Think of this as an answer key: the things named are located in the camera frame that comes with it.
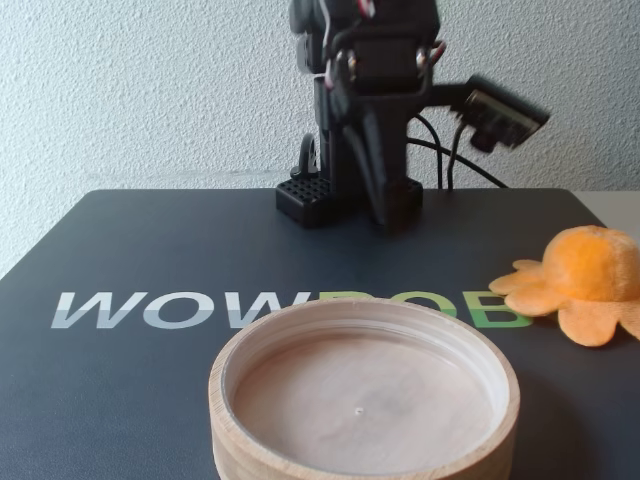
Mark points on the round wooden box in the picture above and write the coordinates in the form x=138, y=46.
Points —
x=365, y=390

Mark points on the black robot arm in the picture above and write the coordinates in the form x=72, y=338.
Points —
x=320, y=130

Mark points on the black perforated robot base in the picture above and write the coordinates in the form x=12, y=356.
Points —
x=305, y=200

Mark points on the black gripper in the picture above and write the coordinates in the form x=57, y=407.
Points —
x=384, y=71

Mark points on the dark mat with WOWROBO logo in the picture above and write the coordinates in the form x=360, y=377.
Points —
x=150, y=250

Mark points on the black gripper-mounted camera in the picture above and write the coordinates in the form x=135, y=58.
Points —
x=500, y=112

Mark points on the orange octopus plush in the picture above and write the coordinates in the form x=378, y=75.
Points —
x=585, y=280

